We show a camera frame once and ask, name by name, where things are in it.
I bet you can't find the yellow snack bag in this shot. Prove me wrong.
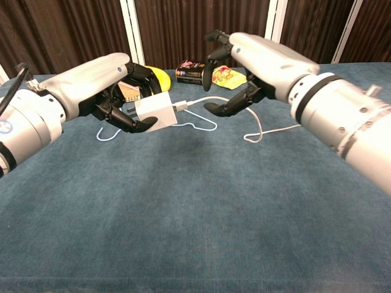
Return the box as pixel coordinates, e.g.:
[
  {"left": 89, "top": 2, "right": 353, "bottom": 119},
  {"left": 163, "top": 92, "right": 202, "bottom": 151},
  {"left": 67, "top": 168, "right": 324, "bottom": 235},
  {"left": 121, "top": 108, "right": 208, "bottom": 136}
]
[{"left": 210, "top": 65, "right": 247, "bottom": 90}]

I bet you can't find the white power adapter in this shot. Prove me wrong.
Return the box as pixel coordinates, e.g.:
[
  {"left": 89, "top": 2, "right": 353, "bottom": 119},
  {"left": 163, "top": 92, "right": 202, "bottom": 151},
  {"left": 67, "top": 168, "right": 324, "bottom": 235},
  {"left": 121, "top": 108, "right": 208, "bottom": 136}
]
[{"left": 126, "top": 91, "right": 178, "bottom": 134}]

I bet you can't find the yellow banana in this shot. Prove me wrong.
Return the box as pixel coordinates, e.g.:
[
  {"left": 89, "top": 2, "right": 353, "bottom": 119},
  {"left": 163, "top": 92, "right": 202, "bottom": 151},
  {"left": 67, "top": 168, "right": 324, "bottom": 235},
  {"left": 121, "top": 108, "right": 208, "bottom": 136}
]
[{"left": 145, "top": 65, "right": 172, "bottom": 92}]

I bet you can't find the white partition post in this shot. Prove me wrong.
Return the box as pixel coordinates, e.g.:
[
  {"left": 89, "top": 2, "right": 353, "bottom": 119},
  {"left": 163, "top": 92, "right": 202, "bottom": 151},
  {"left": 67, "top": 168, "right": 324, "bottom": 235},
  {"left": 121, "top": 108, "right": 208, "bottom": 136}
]
[
  {"left": 331, "top": 0, "right": 364, "bottom": 64},
  {"left": 0, "top": 63, "right": 10, "bottom": 86},
  {"left": 264, "top": 0, "right": 290, "bottom": 42},
  {"left": 119, "top": 0, "right": 146, "bottom": 67}
]

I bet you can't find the white USB cable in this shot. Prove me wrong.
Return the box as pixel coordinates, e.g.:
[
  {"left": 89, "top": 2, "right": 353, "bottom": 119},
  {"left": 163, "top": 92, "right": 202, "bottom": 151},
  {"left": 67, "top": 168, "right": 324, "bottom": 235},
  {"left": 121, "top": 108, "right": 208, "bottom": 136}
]
[{"left": 172, "top": 96, "right": 303, "bottom": 144}]

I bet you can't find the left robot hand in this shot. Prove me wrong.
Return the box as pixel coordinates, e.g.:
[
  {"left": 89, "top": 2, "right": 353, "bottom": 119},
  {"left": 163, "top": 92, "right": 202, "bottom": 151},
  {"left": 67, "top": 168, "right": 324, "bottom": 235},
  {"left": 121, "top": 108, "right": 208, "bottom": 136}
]
[{"left": 45, "top": 52, "right": 163, "bottom": 134}]

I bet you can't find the brown spiral notebook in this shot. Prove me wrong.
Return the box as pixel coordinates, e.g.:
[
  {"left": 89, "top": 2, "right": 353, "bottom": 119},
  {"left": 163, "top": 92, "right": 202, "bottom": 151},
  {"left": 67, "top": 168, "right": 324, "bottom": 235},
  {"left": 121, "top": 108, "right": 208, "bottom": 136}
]
[{"left": 118, "top": 81, "right": 143, "bottom": 103}]

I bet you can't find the light blue wire hanger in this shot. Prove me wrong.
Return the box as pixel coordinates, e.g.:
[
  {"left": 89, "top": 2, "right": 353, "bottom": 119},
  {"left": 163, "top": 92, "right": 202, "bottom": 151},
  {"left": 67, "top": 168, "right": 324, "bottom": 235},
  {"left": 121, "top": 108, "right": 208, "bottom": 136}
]
[{"left": 96, "top": 105, "right": 218, "bottom": 142}]

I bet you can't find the teal table cloth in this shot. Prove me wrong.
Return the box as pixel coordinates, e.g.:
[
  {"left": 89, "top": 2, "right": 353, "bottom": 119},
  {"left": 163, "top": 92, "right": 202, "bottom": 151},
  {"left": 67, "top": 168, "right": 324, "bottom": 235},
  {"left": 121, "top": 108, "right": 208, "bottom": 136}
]
[{"left": 0, "top": 62, "right": 391, "bottom": 293}]

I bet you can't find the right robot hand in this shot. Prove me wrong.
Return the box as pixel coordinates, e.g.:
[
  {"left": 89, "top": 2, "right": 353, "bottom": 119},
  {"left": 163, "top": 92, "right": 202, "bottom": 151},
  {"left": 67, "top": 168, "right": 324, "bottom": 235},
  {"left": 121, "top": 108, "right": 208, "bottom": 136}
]
[{"left": 203, "top": 29, "right": 321, "bottom": 118}]

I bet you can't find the black printed box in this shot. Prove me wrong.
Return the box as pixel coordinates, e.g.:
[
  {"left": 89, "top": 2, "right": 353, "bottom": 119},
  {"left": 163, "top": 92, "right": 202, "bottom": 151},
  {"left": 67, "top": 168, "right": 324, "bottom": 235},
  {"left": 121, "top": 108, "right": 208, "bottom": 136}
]
[{"left": 175, "top": 60, "right": 206, "bottom": 85}]

